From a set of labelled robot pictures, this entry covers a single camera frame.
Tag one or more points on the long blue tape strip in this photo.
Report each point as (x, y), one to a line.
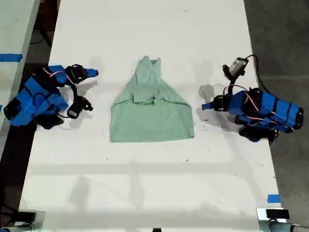
(9, 58)

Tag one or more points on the pale green t-shirt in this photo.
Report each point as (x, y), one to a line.
(149, 116)

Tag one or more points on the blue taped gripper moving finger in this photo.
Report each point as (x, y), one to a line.
(209, 108)
(90, 75)

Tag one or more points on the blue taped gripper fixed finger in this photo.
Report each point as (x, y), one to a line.
(90, 71)
(209, 104)

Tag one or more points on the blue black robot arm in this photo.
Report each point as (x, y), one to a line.
(277, 108)
(36, 96)

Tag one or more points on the white side table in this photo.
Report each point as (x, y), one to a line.
(14, 26)

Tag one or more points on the black camera box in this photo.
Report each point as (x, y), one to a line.
(236, 66)
(77, 108)

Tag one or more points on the black camera stalk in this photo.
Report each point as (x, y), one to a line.
(228, 90)
(74, 90)

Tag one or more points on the small black box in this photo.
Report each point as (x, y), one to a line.
(277, 213)
(27, 217)

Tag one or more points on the square blue tape piece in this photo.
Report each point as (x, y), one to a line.
(274, 198)

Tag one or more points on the metal table clamp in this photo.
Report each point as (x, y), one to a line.
(262, 223)
(39, 221)

